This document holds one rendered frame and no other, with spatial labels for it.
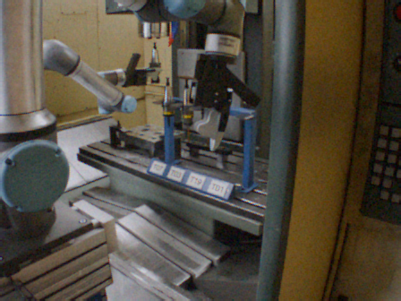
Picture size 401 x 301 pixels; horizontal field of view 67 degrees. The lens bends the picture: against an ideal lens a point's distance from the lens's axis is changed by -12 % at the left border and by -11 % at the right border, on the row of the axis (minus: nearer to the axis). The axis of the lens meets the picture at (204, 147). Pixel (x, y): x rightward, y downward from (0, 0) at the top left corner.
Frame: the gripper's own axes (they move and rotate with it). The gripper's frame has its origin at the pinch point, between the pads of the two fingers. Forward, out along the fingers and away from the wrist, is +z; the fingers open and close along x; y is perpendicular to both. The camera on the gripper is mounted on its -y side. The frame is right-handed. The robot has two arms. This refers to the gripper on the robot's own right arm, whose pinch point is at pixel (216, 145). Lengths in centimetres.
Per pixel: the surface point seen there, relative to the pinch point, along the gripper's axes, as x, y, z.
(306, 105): 21.3, -9.0, -12.2
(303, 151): 19.7, -11.1, -3.7
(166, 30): -90, 7, -38
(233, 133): -116, -43, 9
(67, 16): -177, 72, -54
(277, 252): 21.0, -9.4, 15.9
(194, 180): -57, -10, 24
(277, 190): 21.7, -6.2, 3.3
